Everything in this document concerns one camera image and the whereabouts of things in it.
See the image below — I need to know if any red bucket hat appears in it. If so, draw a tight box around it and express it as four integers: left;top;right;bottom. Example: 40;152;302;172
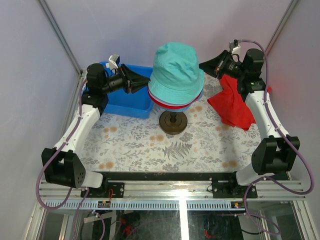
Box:
147;88;192;112

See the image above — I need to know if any mannequin head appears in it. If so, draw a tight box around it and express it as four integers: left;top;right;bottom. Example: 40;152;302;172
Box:
159;110;188;135

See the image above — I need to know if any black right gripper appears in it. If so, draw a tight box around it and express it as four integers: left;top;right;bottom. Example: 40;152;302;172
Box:
196;50;247;81

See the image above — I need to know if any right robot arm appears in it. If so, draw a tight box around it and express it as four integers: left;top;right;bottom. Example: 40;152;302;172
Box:
199;48;300;198

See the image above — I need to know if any aluminium rail frame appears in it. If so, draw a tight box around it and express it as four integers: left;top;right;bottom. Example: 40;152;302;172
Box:
24;172;318;240

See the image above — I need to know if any lavender hat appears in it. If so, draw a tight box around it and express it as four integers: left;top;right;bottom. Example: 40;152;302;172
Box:
147;86;205;108

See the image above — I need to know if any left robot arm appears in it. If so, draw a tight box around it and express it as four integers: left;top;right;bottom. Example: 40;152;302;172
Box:
41;63;150;198

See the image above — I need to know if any floral table mat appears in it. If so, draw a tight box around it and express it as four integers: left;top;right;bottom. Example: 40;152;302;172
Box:
79;75;261;172

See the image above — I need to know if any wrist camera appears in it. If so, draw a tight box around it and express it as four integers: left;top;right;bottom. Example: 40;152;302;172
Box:
229;39;241;55
105;54;120;70

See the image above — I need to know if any red cloth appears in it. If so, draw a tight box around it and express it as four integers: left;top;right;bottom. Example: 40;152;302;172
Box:
207;75;256;131

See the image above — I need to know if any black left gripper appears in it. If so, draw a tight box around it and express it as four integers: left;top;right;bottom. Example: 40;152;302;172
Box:
101;64;151;95

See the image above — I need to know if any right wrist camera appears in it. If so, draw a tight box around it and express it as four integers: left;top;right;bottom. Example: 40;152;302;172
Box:
229;39;241;55

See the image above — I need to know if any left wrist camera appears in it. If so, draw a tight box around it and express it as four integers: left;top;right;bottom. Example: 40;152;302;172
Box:
105;54;120;70

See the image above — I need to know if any teal and white hat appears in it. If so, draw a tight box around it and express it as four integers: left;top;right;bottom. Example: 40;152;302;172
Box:
148;42;205;105

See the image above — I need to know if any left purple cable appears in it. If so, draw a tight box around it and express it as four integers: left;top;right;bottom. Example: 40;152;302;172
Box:
35;79;106;240

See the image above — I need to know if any blue plastic bin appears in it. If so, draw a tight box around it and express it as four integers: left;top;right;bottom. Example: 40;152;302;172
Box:
98;63;153;119

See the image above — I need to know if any blue bucket hat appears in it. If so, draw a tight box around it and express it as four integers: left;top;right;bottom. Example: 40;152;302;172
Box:
186;89;204;106

